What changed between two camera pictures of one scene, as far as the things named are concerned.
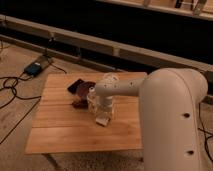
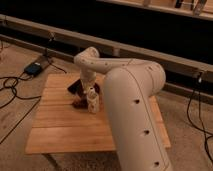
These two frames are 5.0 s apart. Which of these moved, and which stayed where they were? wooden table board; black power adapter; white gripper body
Moved: white gripper body
Stayed: wooden table board; black power adapter
